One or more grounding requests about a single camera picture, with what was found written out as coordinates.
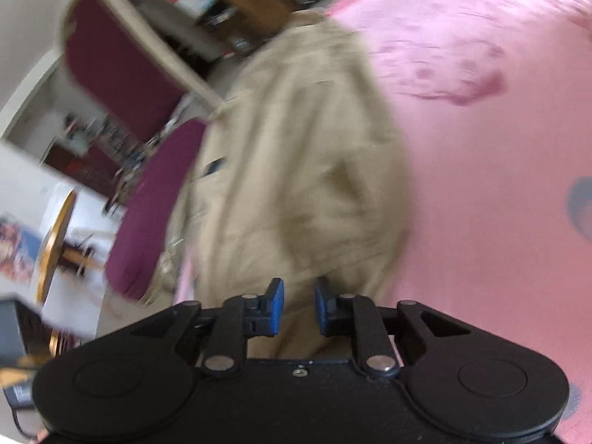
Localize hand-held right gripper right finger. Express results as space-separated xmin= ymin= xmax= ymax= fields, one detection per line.
xmin=314 ymin=276 xmax=473 ymax=379

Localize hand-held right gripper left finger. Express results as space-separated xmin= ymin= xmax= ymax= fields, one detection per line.
xmin=133 ymin=277 xmax=285 ymax=376

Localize beige pants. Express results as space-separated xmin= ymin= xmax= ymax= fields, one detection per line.
xmin=159 ymin=9 xmax=414 ymax=360

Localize pink dog-print blanket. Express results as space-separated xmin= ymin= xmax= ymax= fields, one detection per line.
xmin=173 ymin=0 xmax=592 ymax=444

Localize wooden table with slanted legs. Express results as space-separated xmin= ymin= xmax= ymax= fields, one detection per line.
xmin=36 ymin=189 xmax=105 ymax=308

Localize maroon padded banquet chair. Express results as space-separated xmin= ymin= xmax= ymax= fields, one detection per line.
xmin=62 ymin=0 xmax=227 ymax=307

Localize brown wooden cabinet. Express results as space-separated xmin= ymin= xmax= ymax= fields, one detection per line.
xmin=199 ymin=0 xmax=297 ymax=43

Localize cartoon wall poster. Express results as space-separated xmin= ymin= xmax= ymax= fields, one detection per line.
xmin=0 ymin=215 xmax=43 ymax=284

